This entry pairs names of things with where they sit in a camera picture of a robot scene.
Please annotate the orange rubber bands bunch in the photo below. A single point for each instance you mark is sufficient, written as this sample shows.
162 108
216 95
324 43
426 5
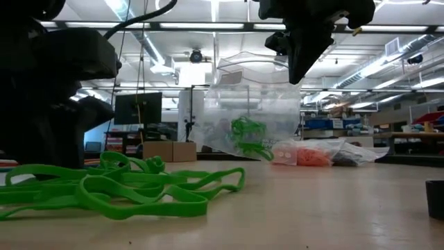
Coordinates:
312 158

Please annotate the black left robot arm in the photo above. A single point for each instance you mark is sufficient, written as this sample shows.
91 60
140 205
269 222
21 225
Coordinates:
21 14

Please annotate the black beam with light strips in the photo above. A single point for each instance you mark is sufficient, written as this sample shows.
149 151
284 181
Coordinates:
154 25

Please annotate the yellow hanging tag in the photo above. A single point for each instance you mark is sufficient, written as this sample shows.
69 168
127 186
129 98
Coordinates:
357 31

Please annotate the black object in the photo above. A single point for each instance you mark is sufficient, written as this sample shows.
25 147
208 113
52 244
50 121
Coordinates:
436 201

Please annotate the green rubber bands bunch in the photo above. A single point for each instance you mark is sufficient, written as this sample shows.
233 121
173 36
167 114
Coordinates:
248 135

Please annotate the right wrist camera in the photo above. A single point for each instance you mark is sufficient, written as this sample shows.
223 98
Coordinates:
277 43

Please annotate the red object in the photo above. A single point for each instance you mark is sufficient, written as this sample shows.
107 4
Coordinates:
430 117

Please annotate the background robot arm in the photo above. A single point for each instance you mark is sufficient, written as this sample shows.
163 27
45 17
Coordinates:
189 128

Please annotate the black rubber bands bunch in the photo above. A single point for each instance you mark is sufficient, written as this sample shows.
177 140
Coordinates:
345 160

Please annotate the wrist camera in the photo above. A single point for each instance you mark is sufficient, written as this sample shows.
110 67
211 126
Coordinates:
79 52
277 43

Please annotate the thin black rig frame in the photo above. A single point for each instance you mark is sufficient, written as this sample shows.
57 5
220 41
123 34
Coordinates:
191 104

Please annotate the green rubber bands pile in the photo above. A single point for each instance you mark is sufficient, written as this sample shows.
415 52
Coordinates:
138 205

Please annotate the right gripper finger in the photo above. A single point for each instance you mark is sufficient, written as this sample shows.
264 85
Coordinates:
305 52

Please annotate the clear plastic zip bag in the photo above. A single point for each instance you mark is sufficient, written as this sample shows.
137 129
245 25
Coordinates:
367 152
288 152
249 100

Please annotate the small black ceiling fixture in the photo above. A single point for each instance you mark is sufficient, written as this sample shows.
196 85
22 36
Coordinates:
415 59

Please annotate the black computer monitor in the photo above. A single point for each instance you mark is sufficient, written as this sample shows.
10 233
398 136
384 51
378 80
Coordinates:
138 107

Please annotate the wooden workbench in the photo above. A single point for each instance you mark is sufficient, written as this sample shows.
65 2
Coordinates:
409 134

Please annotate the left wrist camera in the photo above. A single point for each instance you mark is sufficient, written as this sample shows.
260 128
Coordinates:
79 52

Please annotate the round black ceiling camera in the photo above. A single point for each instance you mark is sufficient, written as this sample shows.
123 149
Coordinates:
196 56

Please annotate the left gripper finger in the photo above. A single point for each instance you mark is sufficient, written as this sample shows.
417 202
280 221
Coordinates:
21 149
66 152

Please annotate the brown cardboard box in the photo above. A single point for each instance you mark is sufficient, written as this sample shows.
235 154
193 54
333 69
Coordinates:
170 151

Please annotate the blue storage bin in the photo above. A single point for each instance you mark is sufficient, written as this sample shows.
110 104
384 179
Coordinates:
326 124

